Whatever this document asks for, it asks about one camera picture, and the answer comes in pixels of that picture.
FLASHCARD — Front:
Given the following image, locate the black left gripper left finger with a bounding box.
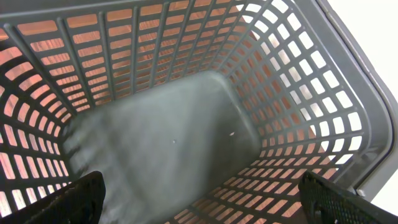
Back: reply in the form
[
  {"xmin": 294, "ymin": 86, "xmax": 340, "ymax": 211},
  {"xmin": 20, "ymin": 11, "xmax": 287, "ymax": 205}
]
[{"xmin": 1, "ymin": 171, "xmax": 106, "ymax": 224}]

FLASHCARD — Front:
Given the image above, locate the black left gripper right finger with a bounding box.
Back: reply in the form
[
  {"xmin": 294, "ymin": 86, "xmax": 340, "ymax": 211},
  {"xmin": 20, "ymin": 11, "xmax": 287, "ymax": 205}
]
[{"xmin": 298, "ymin": 171, "xmax": 397, "ymax": 224}]

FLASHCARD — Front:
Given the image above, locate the dark grey plastic basket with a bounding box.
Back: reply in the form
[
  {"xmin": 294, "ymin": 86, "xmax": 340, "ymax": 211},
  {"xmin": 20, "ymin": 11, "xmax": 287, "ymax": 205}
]
[{"xmin": 1, "ymin": 0, "xmax": 397, "ymax": 223}]

